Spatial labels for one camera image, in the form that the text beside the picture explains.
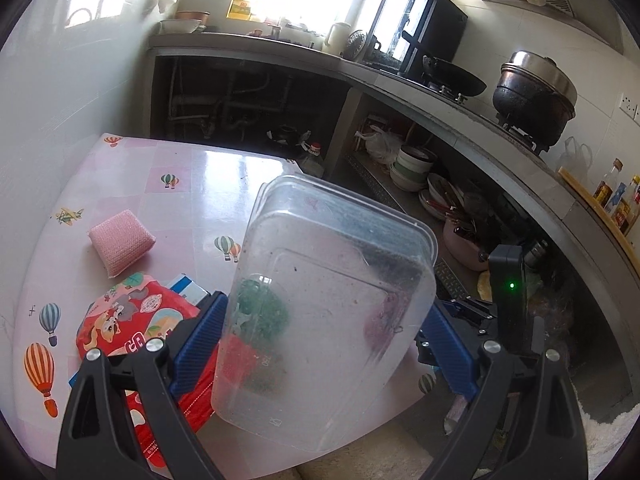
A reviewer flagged black pot with steel lid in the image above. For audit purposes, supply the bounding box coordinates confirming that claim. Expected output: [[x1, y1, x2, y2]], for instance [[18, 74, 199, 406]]
[[492, 50, 578, 143]]

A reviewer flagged blue cardboard box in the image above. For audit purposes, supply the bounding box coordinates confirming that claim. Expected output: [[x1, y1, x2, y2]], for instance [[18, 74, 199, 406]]
[[167, 274, 211, 306]]

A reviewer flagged white plastic bag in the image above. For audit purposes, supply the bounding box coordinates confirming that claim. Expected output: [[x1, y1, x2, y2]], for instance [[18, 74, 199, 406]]
[[356, 127, 403, 165]]

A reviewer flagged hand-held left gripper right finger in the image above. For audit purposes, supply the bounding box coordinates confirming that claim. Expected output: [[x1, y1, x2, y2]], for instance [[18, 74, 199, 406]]
[[420, 302, 590, 480]]

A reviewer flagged round metal strainer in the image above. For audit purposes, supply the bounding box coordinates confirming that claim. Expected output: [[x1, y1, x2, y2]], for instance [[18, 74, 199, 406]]
[[342, 30, 369, 61]]

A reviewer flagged pink sponge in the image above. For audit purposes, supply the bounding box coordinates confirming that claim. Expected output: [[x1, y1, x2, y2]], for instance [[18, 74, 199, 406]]
[[87, 209, 157, 278]]

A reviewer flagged pink balloon print tablecloth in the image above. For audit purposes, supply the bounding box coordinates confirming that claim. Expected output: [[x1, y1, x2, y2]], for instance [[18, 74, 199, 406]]
[[0, 132, 441, 480]]

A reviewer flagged steel jar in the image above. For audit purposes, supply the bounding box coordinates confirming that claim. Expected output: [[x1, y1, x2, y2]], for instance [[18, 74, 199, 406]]
[[522, 240, 551, 267]]

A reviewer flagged copper basin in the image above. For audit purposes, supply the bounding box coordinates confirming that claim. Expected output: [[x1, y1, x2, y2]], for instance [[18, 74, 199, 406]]
[[175, 10, 211, 33]]

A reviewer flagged knotted clear plastic bag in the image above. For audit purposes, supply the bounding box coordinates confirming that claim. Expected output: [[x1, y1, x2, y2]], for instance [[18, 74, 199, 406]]
[[562, 136, 593, 173]]

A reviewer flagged blue label sauce bottle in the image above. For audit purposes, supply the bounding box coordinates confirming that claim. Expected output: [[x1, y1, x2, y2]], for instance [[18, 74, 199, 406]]
[[611, 182, 632, 231]]

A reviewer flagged stack of bowls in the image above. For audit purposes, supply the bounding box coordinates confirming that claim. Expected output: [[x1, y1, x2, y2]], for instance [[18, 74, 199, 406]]
[[389, 145, 435, 192]]

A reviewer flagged grey concrete counter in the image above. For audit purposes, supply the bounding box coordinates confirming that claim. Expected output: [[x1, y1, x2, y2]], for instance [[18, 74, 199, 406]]
[[149, 30, 640, 411]]

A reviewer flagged red snack bag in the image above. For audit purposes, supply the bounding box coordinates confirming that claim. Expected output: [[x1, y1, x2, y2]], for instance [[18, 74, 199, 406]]
[[75, 272, 221, 471]]

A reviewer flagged white fluffy rug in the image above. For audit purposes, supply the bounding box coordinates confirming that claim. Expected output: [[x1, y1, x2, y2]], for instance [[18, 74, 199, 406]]
[[575, 385, 640, 467]]

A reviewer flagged white kettle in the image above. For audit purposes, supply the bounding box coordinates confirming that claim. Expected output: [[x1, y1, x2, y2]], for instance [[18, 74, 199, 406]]
[[323, 22, 352, 56]]

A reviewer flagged black wok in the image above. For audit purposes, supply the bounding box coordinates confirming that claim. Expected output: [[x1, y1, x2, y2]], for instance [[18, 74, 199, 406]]
[[422, 55, 488, 98]]

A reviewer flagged stack of plates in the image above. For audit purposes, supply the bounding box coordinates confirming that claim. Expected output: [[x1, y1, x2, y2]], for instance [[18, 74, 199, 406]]
[[419, 174, 476, 221]]

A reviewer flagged clear plastic container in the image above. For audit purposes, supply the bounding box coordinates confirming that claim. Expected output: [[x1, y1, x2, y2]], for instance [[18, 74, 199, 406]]
[[210, 174, 440, 453]]

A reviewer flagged yellow oil bottle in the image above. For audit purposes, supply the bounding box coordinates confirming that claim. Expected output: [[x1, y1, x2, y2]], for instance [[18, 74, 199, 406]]
[[300, 141, 326, 177]]

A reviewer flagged black glass door cabinet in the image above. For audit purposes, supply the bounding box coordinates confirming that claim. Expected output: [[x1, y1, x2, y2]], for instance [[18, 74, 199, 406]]
[[367, 0, 468, 81]]

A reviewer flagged yellow cap sauce bottle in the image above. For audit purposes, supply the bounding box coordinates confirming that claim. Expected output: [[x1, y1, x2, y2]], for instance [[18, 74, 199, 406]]
[[627, 175, 640, 235]]

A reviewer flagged gas stove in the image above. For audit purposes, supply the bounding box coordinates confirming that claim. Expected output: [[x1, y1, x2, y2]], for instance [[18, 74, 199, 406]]
[[420, 80, 551, 155]]

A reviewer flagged green packet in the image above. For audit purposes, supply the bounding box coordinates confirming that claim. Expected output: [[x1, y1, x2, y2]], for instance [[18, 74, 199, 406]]
[[234, 277, 291, 333]]

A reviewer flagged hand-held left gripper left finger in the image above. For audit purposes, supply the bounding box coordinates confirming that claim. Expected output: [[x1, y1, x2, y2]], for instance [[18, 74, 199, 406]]
[[55, 290, 231, 480]]

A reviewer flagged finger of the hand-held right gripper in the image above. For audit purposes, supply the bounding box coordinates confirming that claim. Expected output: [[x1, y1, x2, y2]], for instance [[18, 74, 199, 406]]
[[450, 297, 498, 336]]

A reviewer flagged pink pan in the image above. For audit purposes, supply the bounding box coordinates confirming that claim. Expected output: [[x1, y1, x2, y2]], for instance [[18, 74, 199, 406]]
[[442, 215, 491, 271]]

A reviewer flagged brown sauce bottle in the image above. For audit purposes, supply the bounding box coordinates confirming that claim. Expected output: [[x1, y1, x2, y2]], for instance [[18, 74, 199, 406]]
[[594, 158, 625, 208]]

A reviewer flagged white basin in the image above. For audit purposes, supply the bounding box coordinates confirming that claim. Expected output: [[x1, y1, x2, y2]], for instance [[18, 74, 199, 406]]
[[159, 19, 201, 35]]

